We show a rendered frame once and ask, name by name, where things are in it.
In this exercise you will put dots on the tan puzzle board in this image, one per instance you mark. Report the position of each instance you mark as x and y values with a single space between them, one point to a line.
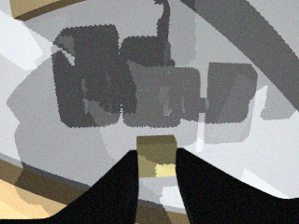
26 195

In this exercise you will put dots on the olive yellow block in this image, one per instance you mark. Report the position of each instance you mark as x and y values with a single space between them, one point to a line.
156 155

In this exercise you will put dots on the tan rectangular block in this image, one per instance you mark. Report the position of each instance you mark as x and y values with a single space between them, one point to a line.
27 9

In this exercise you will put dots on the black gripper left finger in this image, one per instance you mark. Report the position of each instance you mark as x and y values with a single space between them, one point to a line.
112 200

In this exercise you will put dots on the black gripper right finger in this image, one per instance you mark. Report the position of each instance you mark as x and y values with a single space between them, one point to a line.
211 196

